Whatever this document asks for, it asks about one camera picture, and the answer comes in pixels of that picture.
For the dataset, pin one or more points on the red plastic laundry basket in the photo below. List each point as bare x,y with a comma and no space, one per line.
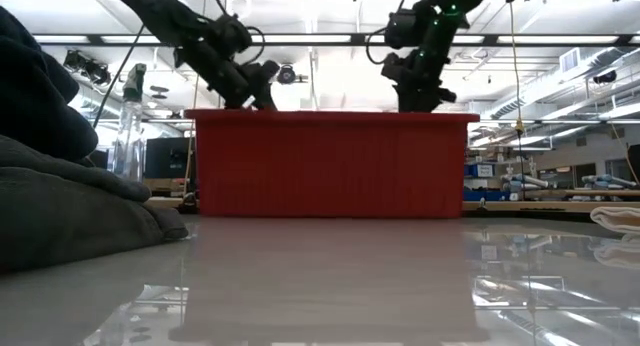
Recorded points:
330,166

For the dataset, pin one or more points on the black overhead camera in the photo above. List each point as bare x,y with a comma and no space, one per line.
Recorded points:
286,74

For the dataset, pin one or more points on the clear spray bottle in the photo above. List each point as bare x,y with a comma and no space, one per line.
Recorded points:
130,136

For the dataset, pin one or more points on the dark grey pants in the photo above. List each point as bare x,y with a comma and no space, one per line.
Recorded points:
75,211

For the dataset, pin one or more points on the black track light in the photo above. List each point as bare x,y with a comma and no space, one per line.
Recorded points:
87,68

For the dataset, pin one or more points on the black monitor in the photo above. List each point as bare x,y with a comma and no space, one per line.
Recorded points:
170,158

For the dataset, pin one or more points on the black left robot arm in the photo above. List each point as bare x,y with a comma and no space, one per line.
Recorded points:
165,16

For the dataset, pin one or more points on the blue storage bin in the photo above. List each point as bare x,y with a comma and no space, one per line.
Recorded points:
475,171

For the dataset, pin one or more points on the cream canvas tote bag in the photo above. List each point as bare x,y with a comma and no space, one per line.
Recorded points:
617,220

